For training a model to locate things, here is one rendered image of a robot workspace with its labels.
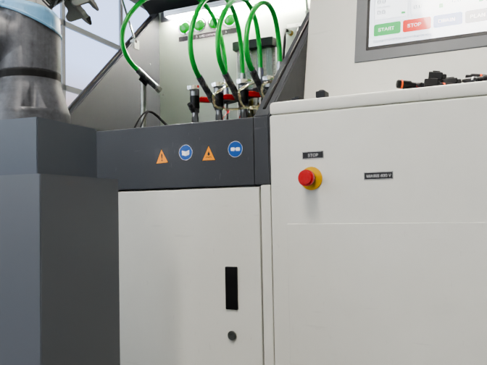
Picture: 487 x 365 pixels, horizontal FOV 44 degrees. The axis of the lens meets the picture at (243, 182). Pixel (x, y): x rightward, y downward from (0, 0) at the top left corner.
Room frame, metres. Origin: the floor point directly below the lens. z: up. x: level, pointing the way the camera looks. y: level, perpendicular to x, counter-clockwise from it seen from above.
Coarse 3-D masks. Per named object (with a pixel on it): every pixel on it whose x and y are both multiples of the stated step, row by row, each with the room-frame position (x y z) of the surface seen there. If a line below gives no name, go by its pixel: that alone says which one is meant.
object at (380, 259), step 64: (320, 0) 1.65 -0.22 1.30; (320, 64) 1.60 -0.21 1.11; (384, 64) 1.52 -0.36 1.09; (448, 64) 1.45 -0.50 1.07; (320, 128) 1.34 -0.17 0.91; (384, 128) 1.28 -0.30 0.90; (448, 128) 1.22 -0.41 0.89; (320, 192) 1.34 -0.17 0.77; (384, 192) 1.28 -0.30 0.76; (448, 192) 1.22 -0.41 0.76; (320, 256) 1.34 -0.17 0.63; (384, 256) 1.28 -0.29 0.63; (448, 256) 1.22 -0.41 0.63; (320, 320) 1.34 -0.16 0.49; (384, 320) 1.28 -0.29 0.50; (448, 320) 1.23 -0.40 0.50
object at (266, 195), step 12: (264, 192) 1.40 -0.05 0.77; (264, 204) 1.40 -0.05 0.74; (264, 216) 1.40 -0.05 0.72; (264, 228) 1.40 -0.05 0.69; (264, 240) 1.40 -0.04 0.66; (264, 252) 1.40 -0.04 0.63; (264, 264) 1.40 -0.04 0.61; (264, 276) 1.40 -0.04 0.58; (264, 288) 1.41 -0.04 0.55; (264, 300) 1.41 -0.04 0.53; (264, 312) 1.41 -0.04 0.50; (264, 324) 1.41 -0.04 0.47; (264, 336) 1.41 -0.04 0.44
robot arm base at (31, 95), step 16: (0, 80) 1.11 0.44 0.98; (16, 80) 1.09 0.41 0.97; (32, 80) 1.10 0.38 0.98; (48, 80) 1.12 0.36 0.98; (0, 96) 1.09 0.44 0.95; (16, 96) 1.08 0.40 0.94; (32, 96) 1.10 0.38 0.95; (48, 96) 1.11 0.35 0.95; (0, 112) 1.08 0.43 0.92; (16, 112) 1.08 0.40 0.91; (32, 112) 1.08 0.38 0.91; (48, 112) 1.10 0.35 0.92; (64, 112) 1.13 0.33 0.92
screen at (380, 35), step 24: (360, 0) 1.59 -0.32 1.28; (384, 0) 1.56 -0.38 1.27; (408, 0) 1.53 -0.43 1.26; (432, 0) 1.50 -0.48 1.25; (456, 0) 1.48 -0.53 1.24; (480, 0) 1.45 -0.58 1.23; (360, 24) 1.58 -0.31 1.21; (384, 24) 1.55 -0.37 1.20; (408, 24) 1.52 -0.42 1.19; (432, 24) 1.49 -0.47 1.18; (456, 24) 1.46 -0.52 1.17; (480, 24) 1.44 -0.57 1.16; (360, 48) 1.56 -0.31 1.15; (384, 48) 1.53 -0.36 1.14; (408, 48) 1.50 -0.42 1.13; (432, 48) 1.48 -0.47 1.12; (456, 48) 1.45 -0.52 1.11
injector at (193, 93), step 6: (198, 90) 1.78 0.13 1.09; (192, 96) 1.77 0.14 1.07; (198, 96) 1.77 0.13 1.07; (192, 102) 1.77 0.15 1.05; (198, 102) 1.77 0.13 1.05; (192, 108) 1.76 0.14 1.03; (198, 108) 1.78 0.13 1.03; (192, 114) 1.78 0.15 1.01; (192, 120) 1.78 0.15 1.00; (198, 120) 1.78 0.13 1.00
